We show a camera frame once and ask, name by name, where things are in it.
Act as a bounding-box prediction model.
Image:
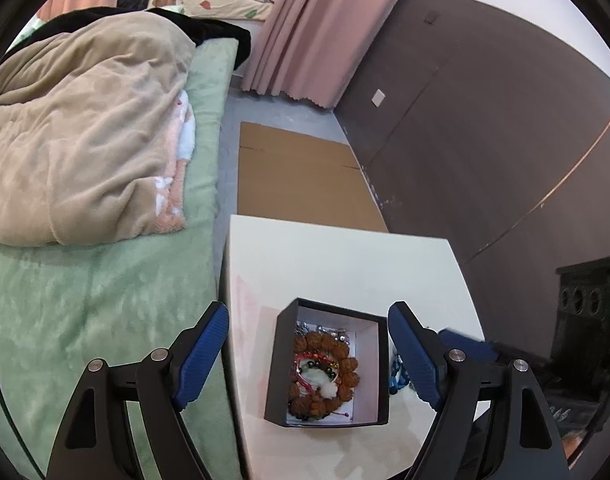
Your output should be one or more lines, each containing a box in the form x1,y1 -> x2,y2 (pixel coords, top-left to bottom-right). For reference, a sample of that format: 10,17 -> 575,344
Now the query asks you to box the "silver chain bracelet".
294,321 -> 352,347

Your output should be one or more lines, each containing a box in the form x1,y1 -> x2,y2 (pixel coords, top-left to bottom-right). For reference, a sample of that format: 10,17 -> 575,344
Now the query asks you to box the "red cord bracelet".
293,352 -> 343,387

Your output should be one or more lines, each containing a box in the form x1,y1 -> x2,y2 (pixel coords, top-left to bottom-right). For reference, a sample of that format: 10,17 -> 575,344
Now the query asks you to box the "pink and white cloth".
151,89 -> 196,236

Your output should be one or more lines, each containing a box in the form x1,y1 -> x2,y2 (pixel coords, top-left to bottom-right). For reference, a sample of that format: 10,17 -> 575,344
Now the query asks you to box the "black jewelry box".
263,298 -> 390,428

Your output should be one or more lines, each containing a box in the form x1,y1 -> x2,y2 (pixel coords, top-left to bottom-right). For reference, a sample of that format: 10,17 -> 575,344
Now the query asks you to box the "blue bead bracelet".
388,354 -> 412,395

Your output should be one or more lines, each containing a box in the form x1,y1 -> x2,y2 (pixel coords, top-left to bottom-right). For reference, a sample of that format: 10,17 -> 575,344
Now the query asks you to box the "flat cardboard sheet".
237,121 -> 390,234

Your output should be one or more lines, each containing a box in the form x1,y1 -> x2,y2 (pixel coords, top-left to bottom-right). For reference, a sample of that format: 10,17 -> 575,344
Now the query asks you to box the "bed with green sheet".
0,39 -> 247,480

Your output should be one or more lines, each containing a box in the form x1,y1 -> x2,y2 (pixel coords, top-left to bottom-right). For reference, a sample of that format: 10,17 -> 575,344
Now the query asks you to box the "wide pink curtain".
242,0 -> 412,111

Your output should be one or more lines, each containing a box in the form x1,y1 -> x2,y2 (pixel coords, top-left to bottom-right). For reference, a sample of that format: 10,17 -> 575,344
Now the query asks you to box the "bed with floral sheet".
146,0 -> 277,22

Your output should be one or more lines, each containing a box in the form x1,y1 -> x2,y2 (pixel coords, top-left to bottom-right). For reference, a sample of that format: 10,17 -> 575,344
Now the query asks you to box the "white square table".
220,214 -> 486,480

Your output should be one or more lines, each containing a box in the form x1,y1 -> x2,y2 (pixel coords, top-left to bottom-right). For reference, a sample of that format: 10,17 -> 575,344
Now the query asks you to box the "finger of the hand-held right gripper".
439,329 -> 556,376

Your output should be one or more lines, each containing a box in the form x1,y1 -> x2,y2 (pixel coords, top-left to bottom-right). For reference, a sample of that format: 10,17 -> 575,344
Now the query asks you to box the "brown bead bracelet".
286,331 -> 361,417

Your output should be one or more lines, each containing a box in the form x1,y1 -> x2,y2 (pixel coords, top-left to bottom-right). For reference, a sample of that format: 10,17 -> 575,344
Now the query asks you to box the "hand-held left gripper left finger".
46,301 -> 231,480

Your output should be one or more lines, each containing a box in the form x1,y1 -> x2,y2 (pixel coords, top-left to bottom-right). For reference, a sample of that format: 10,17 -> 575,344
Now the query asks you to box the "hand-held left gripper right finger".
387,301 -> 571,480

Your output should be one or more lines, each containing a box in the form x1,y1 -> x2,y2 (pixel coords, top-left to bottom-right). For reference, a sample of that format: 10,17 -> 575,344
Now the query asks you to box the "beige fleece blanket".
0,10 -> 197,247

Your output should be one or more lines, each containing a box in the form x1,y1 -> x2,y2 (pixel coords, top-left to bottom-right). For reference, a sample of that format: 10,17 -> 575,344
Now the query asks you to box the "black cloth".
4,6 -> 252,74

